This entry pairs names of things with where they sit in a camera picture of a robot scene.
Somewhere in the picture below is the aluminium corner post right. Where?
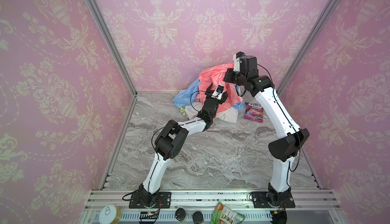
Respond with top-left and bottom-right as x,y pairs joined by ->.
277,0 -> 340,95

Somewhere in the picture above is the black round cap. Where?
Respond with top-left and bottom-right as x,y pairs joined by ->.
192,211 -> 204,224
175,208 -> 187,223

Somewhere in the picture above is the black round cap right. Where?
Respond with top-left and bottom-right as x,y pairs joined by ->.
192,211 -> 204,224

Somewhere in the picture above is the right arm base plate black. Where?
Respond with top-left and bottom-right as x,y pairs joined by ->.
249,191 -> 296,209

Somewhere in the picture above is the light blue cloth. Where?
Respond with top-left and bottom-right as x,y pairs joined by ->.
172,78 -> 201,108

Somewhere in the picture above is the green snack packet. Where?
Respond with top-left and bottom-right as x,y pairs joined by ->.
210,202 -> 246,224

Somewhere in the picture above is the white lid jar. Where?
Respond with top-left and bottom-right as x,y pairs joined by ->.
98,205 -> 122,224

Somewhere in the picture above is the white cloth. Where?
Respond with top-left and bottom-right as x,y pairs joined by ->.
186,102 -> 238,123

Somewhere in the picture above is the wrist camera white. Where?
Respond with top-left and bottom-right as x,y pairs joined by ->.
211,84 -> 224,101
233,51 -> 245,72

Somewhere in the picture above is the floral yellow green cloth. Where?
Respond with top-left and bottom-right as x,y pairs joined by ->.
179,106 -> 187,117

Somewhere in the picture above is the purple berries candy bag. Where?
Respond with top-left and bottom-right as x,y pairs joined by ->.
244,102 -> 264,123

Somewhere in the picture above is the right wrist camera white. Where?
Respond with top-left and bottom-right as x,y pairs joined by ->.
233,51 -> 245,72

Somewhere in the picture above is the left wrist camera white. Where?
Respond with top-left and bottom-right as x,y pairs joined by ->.
211,84 -> 224,101

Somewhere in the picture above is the pink patterned cloth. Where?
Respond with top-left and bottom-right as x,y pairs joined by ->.
197,62 -> 244,113

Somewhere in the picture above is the aluminium frame rail front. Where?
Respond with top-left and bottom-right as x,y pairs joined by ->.
80,188 -> 347,224

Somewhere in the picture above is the aluminium corner post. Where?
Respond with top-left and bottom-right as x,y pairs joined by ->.
85,0 -> 137,97
277,0 -> 340,95

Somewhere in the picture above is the aluminium corner post left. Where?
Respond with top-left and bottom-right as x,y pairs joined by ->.
85,0 -> 137,97

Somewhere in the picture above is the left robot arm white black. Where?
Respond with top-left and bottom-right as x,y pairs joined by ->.
133,84 -> 228,207

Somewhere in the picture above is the black round cap left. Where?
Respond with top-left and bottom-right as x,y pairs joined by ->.
175,208 -> 187,223

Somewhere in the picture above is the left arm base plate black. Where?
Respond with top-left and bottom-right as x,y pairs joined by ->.
129,191 -> 172,209

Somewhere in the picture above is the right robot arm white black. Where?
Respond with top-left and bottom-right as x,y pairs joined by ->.
224,52 -> 310,209

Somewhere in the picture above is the black round device right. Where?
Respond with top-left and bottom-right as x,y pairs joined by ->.
271,210 -> 287,224

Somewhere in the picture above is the small black electronics board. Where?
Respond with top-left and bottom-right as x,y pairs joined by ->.
140,211 -> 159,220

